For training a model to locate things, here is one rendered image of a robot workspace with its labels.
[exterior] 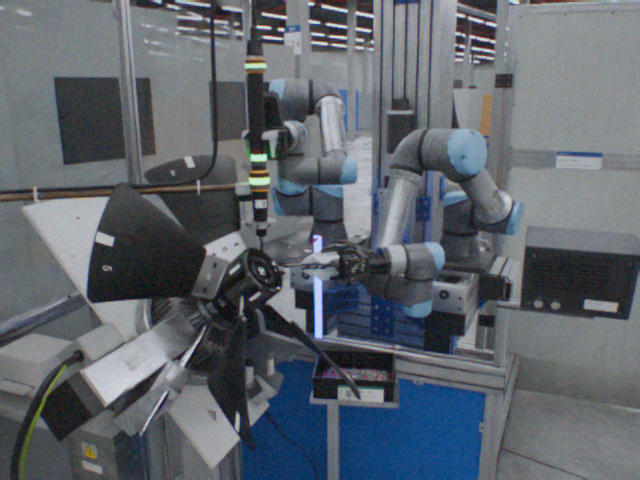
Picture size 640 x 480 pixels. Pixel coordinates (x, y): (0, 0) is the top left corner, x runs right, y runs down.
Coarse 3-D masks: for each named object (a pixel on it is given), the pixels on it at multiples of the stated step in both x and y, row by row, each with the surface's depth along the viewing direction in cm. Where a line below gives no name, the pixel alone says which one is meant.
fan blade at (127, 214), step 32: (128, 192) 100; (128, 224) 99; (160, 224) 104; (96, 256) 95; (128, 256) 99; (160, 256) 103; (192, 256) 109; (96, 288) 95; (128, 288) 100; (160, 288) 105; (192, 288) 110
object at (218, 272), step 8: (208, 256) 112; (208, 264) 112; (216, 264) 114; (224, 264) 115; (200, 272) 111; (208, 272) 113; (216, 272) 114; (224, 272) 115; (200, 280) 112; (208, 280) 113; (216, 280) 115; (200, 288) 112; (208, 288) 114; (216, 288) 115; (200, 296) 113; (208, 296) 114
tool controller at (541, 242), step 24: (528, 240) 135; (552, 240) 133; (576, 240) 132; (600, 240) 131; (624, 240) 130; (528, 264) 135; (552, 264) 132; (576, 264) 130; (600, 264) 128; (624, 264) 126; (528, 288) 138; (552, 288) 135; (576, 288) 133; (600, 288) 130; (624, 288) 128; (576, 312) 136; (600, 312) 134; (624, 312) 132
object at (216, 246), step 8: (216, 240) 123; (224, 240) 124; (232, 240) 124; (240, 240) 124; (208, 248) 123; (216, 248) 123; (232, 248) 123; (240, 248) 123; (216, 256) 122; (224, 256) 122; (232, 256) 122
